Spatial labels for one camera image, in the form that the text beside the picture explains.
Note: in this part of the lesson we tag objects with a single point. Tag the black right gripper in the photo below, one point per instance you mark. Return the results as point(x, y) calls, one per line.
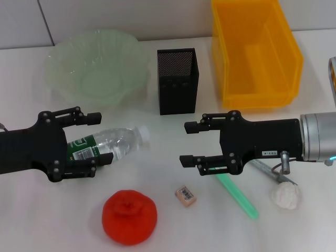
point(262, 141)

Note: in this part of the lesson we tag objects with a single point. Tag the black mesh pen holder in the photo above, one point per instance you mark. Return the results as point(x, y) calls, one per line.
point(178, 86)

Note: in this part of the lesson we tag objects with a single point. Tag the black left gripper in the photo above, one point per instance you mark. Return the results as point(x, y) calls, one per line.
point(31, 149)

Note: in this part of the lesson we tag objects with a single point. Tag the pale green glass fruit plate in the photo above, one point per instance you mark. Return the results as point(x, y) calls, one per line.
point(97, 68)

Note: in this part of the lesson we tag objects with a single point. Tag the grey glitter pen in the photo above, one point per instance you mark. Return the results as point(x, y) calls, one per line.
point(262, 169)

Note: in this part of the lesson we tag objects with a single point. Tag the green pen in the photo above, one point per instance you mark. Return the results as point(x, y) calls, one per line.
point(236, 195)

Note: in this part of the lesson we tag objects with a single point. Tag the beige eraser with barcode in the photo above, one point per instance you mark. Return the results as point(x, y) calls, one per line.
point(186, 196)

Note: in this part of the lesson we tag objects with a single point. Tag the clear green-label water bottle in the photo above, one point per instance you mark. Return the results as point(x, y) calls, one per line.
point(118, 143)

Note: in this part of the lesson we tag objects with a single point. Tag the white paper ball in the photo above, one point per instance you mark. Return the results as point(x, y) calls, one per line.
point(284, 195)

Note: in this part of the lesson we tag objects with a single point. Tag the yellow plastic bin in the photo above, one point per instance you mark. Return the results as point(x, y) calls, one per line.
point(260, 60)

